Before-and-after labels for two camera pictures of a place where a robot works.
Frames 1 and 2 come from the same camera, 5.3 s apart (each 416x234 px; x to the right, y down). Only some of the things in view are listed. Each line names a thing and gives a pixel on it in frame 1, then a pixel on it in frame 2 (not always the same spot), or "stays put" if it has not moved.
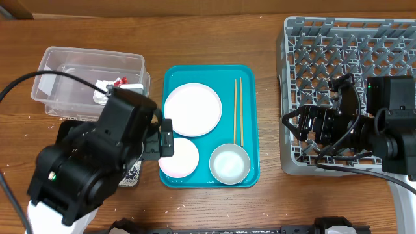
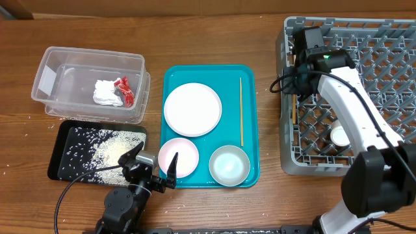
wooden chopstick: x=235 y=114 -> x=294 y=109
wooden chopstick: x=241 y=111 stays put
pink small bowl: x=183 y=162 stays put
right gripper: x=323 y=116 -> x=288 y=84
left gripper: x=155 y=147 -> x=160 y=184
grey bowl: x=229 y=164 stays put
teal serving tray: x=236 y=86 stays put
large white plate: x=195 y=109 stays put
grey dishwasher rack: x=311 y=51 stays put
